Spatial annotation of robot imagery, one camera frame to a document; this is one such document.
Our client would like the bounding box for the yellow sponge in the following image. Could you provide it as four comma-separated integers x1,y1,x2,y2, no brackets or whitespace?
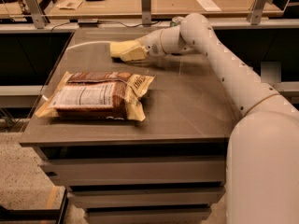
110,41,131,58

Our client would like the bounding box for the grey drawer cabinet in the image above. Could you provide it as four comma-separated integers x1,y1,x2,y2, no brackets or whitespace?
21,28,237,224

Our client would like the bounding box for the grey metal bracket left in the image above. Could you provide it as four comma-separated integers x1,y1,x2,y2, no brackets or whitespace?
25,0,48,29

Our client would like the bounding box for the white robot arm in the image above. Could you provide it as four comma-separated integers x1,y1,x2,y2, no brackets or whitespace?
121,13,299,224

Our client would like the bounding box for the grey metal bracket right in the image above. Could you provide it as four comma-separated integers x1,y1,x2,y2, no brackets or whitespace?
247,0,267,25

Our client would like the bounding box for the grey metal bracket middle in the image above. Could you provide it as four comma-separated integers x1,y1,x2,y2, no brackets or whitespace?
141,0,151,25

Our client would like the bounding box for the small paper card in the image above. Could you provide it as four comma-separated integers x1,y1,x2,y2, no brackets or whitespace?
58,0,82,10

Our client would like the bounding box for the brown chip bag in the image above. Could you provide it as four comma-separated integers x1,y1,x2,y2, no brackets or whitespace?
36,72,154,121

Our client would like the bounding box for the green soda can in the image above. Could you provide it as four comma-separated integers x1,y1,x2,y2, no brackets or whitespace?
170,16,183,27

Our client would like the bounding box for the white paper sheet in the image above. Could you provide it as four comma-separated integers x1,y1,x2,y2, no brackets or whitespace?
197,0,221,12

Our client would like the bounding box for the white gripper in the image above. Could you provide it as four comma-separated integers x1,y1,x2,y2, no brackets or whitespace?
120,30,164,62

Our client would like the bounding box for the grey metal bracket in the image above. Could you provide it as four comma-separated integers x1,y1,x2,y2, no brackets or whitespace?
247,0,267,25
141,0,151,25
25,0,48,29

